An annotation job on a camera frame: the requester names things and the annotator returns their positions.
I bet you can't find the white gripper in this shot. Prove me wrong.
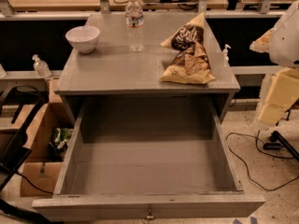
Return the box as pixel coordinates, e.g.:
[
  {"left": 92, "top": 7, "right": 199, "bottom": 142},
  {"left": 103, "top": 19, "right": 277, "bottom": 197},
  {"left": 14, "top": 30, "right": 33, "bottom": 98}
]
[{"left": 249, "top": 1, "right": 299, "bottom": 126}]

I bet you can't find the clear plastic water bottle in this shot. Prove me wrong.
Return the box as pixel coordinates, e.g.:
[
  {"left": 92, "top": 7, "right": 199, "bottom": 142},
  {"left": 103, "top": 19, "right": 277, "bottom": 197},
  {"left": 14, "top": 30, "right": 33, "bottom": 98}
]
[{"left": 125, "top": 0, "right": 144, "bottom": 52}]

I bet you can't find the small white pump bottle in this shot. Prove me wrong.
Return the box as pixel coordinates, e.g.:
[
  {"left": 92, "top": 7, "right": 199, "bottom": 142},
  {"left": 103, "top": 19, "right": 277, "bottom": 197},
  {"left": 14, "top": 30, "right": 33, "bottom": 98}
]
[{"left": 222, "top": 44, "right": 231, "bottom": 63}]

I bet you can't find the open grey top drawer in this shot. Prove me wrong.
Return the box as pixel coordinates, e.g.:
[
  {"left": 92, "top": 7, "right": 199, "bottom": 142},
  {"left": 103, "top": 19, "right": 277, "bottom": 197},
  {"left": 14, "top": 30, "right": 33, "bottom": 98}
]
[{"left": 33, "top": 96, "right": 264, "bottom": 221}]

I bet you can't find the metal drawer knob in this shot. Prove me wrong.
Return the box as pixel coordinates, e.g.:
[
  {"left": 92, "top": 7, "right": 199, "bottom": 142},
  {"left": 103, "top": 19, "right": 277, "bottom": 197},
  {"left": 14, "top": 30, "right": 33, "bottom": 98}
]
[{"left": 146, "top": 209, "right": 155, "bottom": 220}]

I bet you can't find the clear pump bottle left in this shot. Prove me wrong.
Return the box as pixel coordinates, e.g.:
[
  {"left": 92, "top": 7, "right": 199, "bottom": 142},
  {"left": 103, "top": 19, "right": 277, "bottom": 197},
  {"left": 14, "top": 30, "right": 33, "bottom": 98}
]
[{"left": 32, "top": 54, "right": 51, "bottom": 78}]

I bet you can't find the black stand leg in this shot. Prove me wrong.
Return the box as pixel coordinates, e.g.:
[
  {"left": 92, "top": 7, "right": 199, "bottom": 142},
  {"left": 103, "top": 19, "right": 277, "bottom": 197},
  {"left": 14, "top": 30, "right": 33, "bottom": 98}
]
[{"left": 263, "top": 131, "right": 299, "bottom": 161}]

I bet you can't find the yellow brown chip bag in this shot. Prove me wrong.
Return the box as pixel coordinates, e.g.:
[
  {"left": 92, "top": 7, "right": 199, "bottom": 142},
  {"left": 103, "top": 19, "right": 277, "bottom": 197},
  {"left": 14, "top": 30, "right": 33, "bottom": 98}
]
[{"left": 160, "top": 13, "right": 216, "bottom": 84}]

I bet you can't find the grey wooden cabinet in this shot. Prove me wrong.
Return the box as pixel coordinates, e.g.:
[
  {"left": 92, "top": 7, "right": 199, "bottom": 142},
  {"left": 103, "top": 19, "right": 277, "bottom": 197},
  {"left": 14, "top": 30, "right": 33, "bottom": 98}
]
[{"left": 55, "top": 12, "right": 240, "bottom": 119}]

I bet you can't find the white ceramic bowl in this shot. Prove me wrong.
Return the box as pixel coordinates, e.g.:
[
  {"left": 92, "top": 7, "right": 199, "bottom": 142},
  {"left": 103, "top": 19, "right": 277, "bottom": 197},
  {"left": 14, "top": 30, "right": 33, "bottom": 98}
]
[{"left": 65, "top": 25, "right": 100, "bottom": 53}]

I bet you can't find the green packet in box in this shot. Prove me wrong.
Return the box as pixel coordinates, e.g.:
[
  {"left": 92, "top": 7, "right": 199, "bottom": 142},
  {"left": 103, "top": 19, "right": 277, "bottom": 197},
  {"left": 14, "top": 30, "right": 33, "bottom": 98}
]
[{"left": 51, "top": 128, "right": 73, "bottom": 145}]

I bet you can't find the brown cardboard box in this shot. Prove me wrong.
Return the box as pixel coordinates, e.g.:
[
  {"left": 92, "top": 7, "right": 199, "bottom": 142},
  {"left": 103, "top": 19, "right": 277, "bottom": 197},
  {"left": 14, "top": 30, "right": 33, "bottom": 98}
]
[{"left": 21, "top": 79, "right": 73, "bottom": 197}]

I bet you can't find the grey metal rail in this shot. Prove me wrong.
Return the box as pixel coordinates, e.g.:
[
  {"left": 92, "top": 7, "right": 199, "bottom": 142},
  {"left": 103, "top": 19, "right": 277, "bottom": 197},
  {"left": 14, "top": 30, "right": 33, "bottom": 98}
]
[{"left": 0, "top": 9, "right": 285, "bottom": 21}]

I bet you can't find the black floor cable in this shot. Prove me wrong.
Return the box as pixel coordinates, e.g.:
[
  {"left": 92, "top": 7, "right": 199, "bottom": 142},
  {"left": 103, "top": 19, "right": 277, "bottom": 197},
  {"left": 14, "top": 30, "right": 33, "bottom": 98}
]
[{"left": 225, "top": 130, "right": 299, "bottom": 192}]

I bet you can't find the black chair frame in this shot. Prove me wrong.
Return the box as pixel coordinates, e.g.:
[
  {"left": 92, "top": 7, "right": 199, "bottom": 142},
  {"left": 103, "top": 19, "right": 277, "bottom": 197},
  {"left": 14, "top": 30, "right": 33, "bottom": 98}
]
[{"left": 0, "top": 85, "right": 53, "bottom": 224}]

